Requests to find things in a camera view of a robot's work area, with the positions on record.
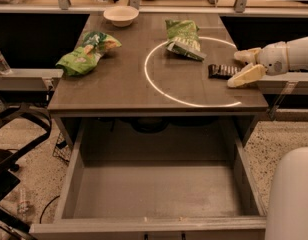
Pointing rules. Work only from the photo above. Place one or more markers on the black office chair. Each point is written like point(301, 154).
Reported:
point(16, 227)

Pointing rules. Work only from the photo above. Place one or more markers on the white paper bowl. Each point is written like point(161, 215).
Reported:
point(121, 16)

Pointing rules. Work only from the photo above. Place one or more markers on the green rice chip bag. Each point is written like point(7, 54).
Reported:
point(85, 57)

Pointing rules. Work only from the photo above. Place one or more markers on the green jalapeno chip bag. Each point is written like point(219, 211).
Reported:
point(183, 39)

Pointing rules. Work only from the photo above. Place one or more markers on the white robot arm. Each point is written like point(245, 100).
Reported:
point(287, 217)

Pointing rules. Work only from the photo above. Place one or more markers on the dark chocolate rxbar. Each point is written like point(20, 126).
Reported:
point(222, 71)

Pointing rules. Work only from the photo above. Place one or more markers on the grey cabinet with open drawer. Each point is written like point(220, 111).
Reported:
point(157, 147)

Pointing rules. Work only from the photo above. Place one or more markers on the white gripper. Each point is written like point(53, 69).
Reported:
point(275, 58)

